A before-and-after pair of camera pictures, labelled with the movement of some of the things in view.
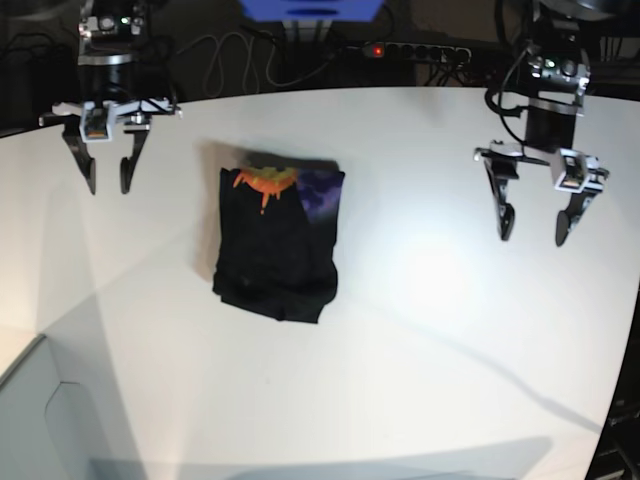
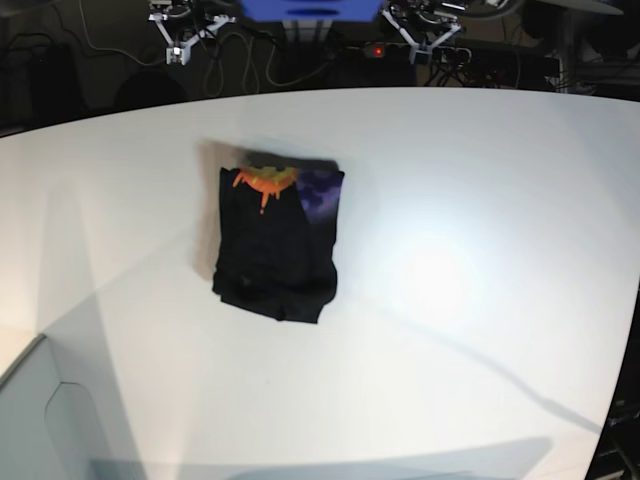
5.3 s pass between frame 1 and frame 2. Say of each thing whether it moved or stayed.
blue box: stayed
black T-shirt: stayed
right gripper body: moved
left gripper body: moved
